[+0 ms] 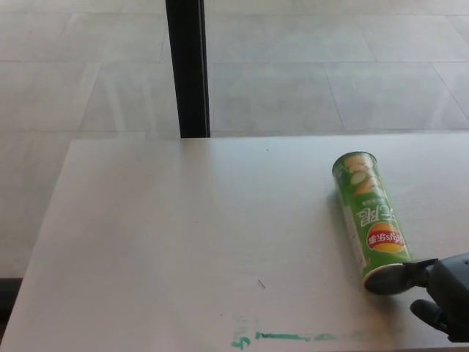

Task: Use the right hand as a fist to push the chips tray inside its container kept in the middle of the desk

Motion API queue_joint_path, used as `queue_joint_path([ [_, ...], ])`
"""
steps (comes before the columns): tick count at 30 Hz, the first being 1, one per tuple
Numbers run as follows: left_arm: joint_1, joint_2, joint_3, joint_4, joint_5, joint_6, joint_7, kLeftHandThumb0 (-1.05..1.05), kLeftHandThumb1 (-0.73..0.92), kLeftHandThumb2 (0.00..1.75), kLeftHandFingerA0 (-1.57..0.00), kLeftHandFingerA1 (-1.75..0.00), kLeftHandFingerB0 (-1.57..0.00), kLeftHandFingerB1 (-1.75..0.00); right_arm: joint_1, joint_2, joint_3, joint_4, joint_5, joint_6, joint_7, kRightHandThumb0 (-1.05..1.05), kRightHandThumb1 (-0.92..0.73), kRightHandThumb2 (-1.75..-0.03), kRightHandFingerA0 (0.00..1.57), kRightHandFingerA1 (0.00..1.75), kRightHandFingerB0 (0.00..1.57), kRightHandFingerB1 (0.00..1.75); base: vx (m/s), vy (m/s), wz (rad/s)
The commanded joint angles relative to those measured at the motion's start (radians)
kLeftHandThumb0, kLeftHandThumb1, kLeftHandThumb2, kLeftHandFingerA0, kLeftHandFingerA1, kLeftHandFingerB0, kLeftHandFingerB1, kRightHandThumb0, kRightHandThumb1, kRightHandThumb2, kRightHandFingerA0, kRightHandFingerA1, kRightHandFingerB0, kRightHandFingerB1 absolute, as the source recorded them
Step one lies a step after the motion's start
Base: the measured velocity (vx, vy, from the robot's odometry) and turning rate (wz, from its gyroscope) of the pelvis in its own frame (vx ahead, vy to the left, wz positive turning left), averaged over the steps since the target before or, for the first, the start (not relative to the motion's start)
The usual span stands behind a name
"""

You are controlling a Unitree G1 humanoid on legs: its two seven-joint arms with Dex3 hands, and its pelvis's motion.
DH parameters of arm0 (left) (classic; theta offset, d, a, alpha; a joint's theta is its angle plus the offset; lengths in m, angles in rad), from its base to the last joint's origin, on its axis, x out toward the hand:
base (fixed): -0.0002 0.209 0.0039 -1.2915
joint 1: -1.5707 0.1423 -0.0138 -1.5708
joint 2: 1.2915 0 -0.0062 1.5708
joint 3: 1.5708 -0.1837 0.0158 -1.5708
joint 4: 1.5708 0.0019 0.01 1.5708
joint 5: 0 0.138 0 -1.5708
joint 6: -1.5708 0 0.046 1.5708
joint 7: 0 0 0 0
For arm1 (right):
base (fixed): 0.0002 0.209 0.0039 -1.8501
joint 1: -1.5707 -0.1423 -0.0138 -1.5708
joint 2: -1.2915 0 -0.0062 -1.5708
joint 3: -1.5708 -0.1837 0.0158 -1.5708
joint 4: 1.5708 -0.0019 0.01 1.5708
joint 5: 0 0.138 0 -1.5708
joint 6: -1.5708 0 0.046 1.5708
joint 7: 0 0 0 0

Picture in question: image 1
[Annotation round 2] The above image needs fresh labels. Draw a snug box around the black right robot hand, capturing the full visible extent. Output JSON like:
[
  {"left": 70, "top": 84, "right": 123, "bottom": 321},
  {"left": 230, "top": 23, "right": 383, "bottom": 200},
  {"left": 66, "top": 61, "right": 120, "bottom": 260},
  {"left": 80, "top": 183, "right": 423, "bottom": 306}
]
[{"left": 402, "top": 252, "right": 469, "bottom": 344}]

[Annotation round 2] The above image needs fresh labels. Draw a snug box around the green chips can container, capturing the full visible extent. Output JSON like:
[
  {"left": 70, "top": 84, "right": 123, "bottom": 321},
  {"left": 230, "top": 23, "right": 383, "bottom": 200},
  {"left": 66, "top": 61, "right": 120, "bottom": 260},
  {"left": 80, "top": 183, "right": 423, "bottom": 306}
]
[{"left": 331, "top": 150, "right": 418, "bottom": 294}]

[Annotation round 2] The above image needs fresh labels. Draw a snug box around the black vertical window frame post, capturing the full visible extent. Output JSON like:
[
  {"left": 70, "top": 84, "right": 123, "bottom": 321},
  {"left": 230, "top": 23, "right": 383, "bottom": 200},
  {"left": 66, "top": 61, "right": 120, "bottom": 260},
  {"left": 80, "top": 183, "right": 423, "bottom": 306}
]
[{"left": 165, "top": 0, "right": 212, "bottom": 139}]

